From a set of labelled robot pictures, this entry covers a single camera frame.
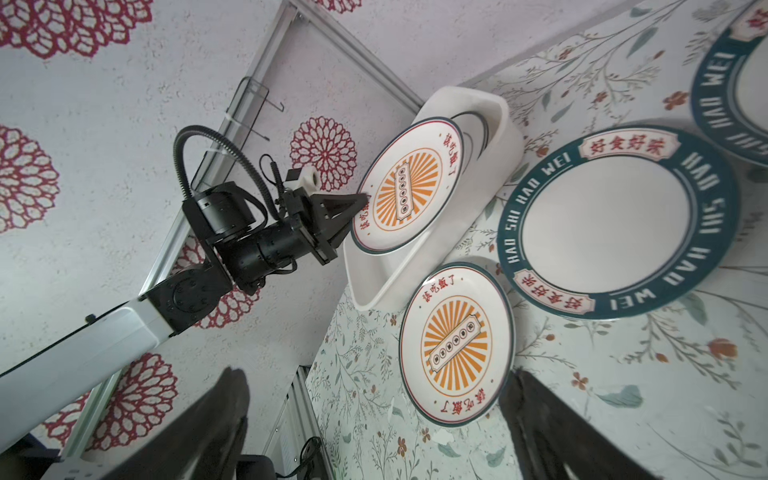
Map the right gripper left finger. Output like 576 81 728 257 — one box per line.
104 367 250 479

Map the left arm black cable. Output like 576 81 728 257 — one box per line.
172 124 283 223

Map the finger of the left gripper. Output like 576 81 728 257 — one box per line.
311 193 369 240

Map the green rim plate left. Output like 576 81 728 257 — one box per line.
497 125 741 320

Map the orange sunburst plate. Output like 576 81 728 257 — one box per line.
351 117 464 255
398 262 515 427

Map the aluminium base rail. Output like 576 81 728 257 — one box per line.
264 366 334 479

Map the green rim plate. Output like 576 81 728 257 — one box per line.
497 125 741 320
691 1 767 167

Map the white plastic bin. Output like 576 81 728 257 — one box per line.
344 86 523 311

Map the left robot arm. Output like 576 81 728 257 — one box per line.
1 182 368 450

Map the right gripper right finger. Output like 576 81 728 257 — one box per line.
499 369 653 479

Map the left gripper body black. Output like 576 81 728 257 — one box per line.
221 182 345 282

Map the black wire wall rack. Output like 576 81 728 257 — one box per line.
223 76 285 147

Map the green rim plate back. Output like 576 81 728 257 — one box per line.
691 1 767 167

